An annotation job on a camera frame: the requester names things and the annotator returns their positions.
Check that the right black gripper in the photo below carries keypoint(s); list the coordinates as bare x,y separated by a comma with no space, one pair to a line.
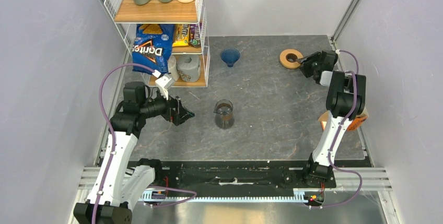
306,61

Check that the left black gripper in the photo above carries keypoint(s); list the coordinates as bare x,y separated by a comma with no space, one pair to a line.
171,115

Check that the glass coffee carafe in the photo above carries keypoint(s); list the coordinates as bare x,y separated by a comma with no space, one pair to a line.
224,116

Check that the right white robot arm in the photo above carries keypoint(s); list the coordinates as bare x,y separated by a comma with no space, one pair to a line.
346,99

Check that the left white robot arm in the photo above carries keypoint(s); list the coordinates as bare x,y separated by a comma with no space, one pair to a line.
112,199

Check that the brown paper coffee filter pack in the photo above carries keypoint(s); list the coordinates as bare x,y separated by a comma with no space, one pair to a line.
356,123

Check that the grey toilet paper roll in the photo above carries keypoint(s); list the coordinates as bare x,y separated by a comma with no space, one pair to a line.
189,67

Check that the white toilet paper roll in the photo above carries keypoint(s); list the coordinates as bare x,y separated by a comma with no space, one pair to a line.
172,67

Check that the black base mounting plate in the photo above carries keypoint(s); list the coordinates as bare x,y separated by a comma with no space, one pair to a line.
234,178

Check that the dark brown candy bag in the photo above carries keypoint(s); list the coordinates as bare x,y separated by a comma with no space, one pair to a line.
194,35

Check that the blue Doritos chip bag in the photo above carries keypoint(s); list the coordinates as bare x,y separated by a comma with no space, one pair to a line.
152,45

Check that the yellow M&M candy bag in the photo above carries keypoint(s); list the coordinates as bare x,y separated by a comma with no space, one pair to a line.
181,35

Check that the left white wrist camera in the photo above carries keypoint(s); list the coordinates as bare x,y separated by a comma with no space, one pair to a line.
163,83

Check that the white wire shelf rack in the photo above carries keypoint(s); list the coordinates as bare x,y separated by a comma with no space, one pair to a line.
127,14

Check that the white slotted cable duct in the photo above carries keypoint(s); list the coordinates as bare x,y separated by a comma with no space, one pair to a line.
156,197

